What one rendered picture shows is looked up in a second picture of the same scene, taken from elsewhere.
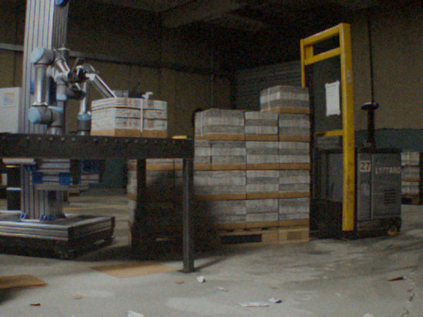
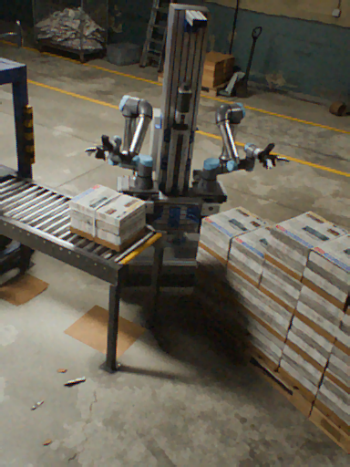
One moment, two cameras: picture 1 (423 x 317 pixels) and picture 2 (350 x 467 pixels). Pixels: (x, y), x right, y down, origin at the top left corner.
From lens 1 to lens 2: 3.84 m
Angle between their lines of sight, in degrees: 72
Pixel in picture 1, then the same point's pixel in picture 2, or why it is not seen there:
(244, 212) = (279, 354)
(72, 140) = (12, 228)
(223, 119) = (283, 244)
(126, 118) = (81, 221)
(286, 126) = not seen: outside the picture
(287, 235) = (322, 420)
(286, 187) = (337, 371)
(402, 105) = not seen: outside the picture
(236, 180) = (278, 317)
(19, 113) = (154, 140)
